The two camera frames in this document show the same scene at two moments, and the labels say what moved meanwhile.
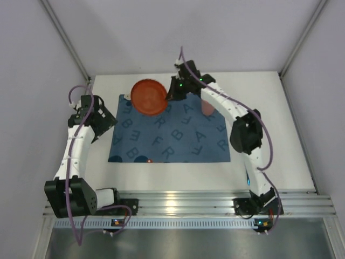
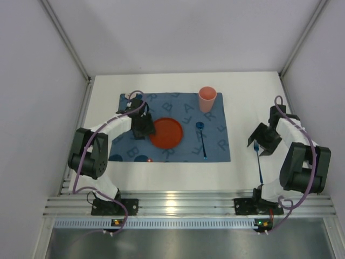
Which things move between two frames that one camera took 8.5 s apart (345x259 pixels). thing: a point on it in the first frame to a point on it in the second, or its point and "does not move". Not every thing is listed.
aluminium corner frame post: x=65 y=40 does not move
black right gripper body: x=177 y=88 to x=267 y=138
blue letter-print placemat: x=182 y=133 does not move
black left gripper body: x=100 y=122 to x=143 y=125
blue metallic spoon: x=248 y=180 to x=200 y=125
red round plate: x=149 y=97 to x=168 y=133
